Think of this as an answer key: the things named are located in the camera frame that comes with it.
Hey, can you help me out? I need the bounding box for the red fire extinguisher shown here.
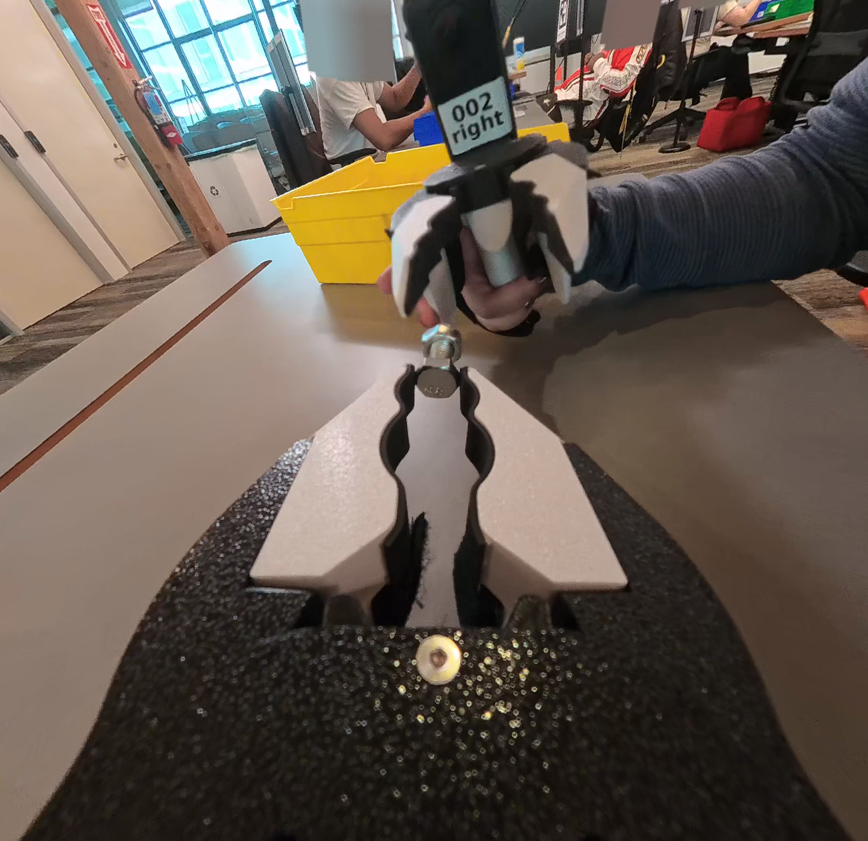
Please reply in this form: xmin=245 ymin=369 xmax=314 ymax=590
xmin=134 ymin=78 xmax=183 ymax=151

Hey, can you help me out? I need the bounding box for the white door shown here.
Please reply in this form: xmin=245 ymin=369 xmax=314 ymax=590
xmin=0 ymin=105 xmax=113 ymax=330
xmin=14 ymin=0 xmax=185 ymax=282

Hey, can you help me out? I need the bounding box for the blue plastic bin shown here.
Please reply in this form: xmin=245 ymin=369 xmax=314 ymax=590
xmin=412 ymin=112 xmax=454 ymax=149

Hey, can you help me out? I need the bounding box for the red arrow sign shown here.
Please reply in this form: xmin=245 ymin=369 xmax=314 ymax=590
xmin=87 ymin=3 xmax=134 ymax=70

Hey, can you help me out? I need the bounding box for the wooden post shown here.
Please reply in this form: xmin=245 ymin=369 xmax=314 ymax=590
xmin=46 ymin=0 xmax=233 ymax=257

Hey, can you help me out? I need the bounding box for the black computer monitor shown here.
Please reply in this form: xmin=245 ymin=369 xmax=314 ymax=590
xmin=266 ymin=30 xmax=318 ymax=137

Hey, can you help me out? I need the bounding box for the white recycling bin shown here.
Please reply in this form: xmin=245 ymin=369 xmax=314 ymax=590
xmin=184 ymin=139 xmax=282 ymax=237

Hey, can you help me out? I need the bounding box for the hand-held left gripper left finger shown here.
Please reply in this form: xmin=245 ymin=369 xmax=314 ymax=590
xmin=250 ymin=364 xmax=418 ymax=611

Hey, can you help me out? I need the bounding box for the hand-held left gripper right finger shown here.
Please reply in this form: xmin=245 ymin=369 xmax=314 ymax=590
xmin=458 ymin=365 xmax=629 ymax=605

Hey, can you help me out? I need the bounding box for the person's right hand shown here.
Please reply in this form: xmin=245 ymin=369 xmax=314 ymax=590
xmin=377 ymin=265 xmax=545 ymax=335

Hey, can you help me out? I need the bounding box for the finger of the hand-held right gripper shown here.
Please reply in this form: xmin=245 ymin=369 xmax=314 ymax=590
xmin=390 ymin=195 xmax=470 ymax=320
xmin=509 ymin=155 xmax=591 ymax=304

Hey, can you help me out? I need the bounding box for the red bag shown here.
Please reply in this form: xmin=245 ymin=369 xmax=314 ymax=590
xmin=697 ymin=96 xmax=774 ymax=153

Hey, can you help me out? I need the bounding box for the person's right forearm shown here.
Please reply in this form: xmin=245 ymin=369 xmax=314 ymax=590
xmin=580 ymin=61 xmax=868 ymax=293

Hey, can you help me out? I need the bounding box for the silver hex nut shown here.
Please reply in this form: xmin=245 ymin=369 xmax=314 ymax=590
xmin=420 ymin=331 xmax=463 ymax=369

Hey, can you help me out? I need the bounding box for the yellow plastic bin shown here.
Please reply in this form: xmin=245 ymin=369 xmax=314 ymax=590
xmin=271 ymin=122 xmax=572 ymax=286

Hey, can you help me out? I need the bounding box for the silver hex bolt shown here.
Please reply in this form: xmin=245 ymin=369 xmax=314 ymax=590
xmin=414 ymin=322 xmax=463 ymax=401

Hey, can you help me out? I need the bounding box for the black office chair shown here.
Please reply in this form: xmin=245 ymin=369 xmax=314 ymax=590
xmin=259 ymin=88 xmax=326 ymax=189
xmin=769 ymin=0 xmax=868 ymax=116

